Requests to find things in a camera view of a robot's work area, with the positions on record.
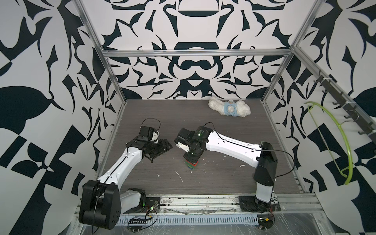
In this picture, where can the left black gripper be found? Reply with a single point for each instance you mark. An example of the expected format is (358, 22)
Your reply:
(164, 147)

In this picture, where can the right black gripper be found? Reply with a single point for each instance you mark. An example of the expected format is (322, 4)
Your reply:
(191, 159)

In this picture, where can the dark green long lego brick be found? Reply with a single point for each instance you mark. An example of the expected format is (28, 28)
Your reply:
(192, 166)

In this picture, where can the red lego brick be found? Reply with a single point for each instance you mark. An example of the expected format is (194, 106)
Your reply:
(187, 162)

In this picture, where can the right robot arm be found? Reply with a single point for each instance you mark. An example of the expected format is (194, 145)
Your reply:
(261, 157)

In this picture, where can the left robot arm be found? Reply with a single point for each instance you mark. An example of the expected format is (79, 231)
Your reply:
(101, 202)

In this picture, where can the white plush toy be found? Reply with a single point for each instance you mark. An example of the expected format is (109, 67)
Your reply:
(229, 108)

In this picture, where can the black connector box left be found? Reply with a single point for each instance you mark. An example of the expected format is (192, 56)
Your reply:
(136, 221)

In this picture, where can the black connector box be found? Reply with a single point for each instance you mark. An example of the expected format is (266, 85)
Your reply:
(265, 223)
(136, 221)

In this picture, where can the black connector box right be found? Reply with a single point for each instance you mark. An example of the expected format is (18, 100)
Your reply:
(265, 223)

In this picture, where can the green plastic hanger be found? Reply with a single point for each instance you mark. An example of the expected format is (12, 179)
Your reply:
(334, 138)

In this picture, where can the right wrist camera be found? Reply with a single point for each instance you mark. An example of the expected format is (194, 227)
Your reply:
(182, 143)

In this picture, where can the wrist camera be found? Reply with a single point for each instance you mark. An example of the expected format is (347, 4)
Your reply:
(182, 143)
(153, 135)

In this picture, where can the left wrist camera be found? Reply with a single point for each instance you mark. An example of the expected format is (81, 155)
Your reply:
(153, 135)

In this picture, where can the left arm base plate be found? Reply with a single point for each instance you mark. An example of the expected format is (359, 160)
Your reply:
(146, 204)

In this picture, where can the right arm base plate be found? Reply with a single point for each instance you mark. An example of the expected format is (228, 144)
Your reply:
(251, 204)

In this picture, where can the black wall hook rack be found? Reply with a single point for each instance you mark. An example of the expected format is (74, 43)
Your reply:
(353, 109)

